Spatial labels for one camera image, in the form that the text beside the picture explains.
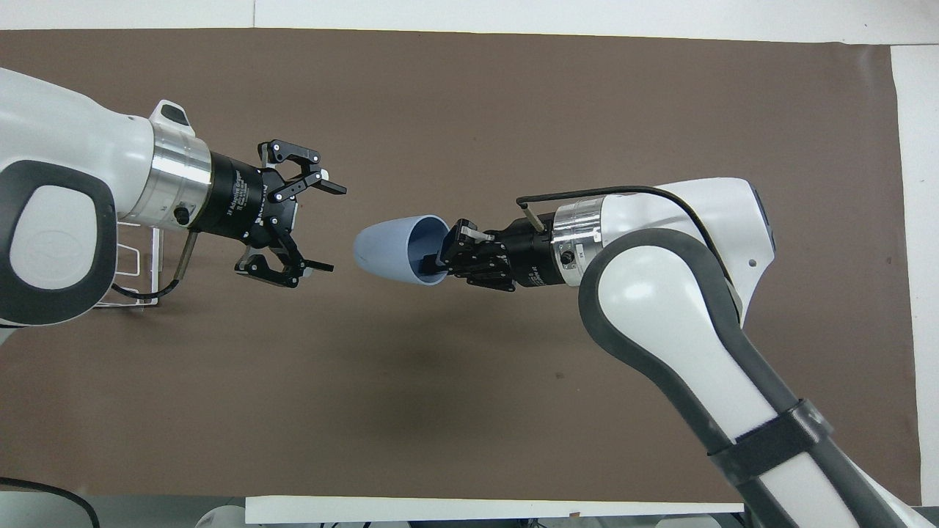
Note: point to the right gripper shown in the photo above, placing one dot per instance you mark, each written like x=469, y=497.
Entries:
x=535, y=257

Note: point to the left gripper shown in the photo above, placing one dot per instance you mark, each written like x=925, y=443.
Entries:
x=246, y=202

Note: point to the light blue cup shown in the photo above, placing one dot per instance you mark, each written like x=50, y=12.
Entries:
x=385, y=248

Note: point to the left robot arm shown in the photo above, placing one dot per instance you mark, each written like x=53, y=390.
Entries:
x=66, y=147

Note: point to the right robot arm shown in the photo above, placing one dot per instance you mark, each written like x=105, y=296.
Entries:
x=682, y=308

